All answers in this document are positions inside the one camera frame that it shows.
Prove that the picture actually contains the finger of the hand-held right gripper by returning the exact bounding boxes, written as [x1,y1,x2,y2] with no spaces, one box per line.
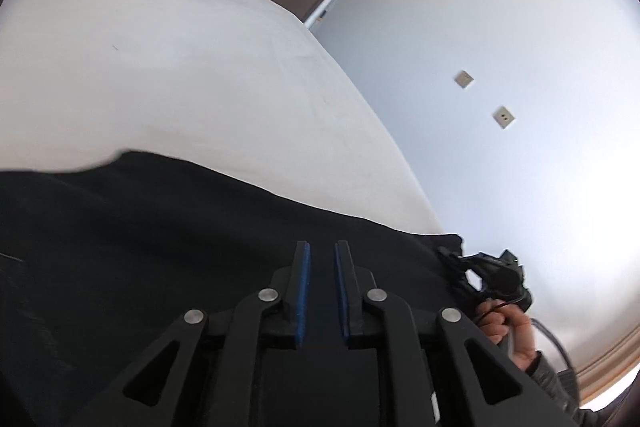
[436,247,485,304]

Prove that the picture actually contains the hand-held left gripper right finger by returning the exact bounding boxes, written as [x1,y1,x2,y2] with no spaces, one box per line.
[335,241,576,427]

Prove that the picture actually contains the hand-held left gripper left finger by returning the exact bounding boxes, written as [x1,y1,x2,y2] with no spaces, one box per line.
[75,241,312,427]

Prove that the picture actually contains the black pants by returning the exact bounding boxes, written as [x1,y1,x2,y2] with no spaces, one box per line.
[0,149,481,427]

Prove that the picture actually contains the person's right forearm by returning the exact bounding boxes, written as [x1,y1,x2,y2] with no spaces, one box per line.
[522,351,603,427]

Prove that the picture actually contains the person's right hand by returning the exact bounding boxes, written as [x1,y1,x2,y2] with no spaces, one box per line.
[474,299,540,374]

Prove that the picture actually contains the bed with white sheet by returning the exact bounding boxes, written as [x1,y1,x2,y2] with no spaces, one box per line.
[0,0,443,238]

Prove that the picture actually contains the black cable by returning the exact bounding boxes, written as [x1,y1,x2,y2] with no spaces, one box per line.
[475,301,582,388]

